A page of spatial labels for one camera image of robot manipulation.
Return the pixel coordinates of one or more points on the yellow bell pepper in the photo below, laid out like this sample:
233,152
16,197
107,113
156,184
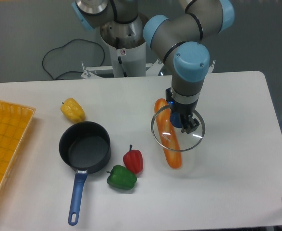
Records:
73,111

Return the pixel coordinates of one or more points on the orange baguette bread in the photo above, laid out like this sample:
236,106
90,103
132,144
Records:
168,139

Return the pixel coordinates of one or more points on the green bell pepper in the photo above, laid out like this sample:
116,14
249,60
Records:
121,178

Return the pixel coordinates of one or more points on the glass lid with blue knob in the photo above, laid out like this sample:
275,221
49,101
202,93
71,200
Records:
186,141

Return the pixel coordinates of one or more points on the red bell pepper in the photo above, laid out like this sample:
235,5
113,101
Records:
133,160

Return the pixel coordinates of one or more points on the orange plastic basket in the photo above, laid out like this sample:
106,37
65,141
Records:
14,122

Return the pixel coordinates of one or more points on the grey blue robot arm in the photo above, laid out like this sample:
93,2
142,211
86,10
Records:
124,10

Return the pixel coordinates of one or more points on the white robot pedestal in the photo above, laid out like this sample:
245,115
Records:
175,42

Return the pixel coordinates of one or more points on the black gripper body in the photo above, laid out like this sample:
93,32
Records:
180,112

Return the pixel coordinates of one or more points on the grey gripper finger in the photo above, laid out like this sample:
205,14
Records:
189,124

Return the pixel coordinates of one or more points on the black pot with blue handle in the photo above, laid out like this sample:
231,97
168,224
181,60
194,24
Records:
85,148

